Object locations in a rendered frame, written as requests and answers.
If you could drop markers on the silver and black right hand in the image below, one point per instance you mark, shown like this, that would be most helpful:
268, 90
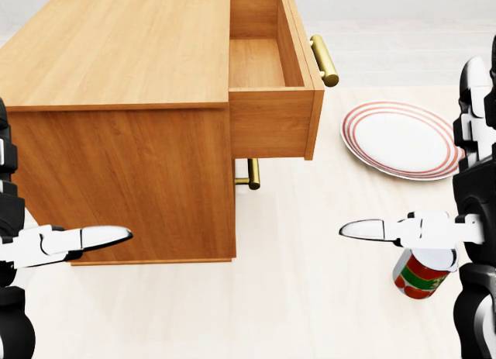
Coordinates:
474, 204

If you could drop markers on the wooden drawer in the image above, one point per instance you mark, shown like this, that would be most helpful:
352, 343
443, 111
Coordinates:
271, 122

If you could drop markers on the white plate with red rings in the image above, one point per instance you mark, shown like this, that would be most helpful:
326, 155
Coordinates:
399, 142

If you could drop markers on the silver and black left hand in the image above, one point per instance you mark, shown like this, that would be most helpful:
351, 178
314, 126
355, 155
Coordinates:
58, 242

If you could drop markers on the red and green printed tin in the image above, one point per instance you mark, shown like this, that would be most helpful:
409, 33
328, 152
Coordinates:
418, 277

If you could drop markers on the wooden cabinet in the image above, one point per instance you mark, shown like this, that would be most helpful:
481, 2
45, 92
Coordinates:
116, 161

